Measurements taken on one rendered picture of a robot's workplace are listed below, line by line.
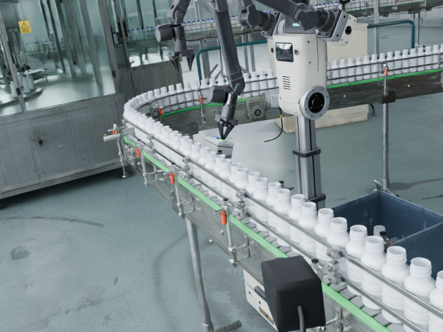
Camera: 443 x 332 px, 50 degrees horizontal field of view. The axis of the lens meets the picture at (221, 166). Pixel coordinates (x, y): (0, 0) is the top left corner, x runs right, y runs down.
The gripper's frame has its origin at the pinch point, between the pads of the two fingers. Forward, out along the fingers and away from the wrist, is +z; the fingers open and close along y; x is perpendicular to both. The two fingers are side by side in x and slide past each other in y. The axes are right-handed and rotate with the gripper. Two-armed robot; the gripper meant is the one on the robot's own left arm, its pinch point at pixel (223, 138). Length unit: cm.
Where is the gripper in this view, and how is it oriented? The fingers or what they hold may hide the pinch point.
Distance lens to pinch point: 205.5
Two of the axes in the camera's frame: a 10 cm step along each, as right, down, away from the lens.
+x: 8.7, 0.8, 4.8
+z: -1.9, 9.6, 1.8
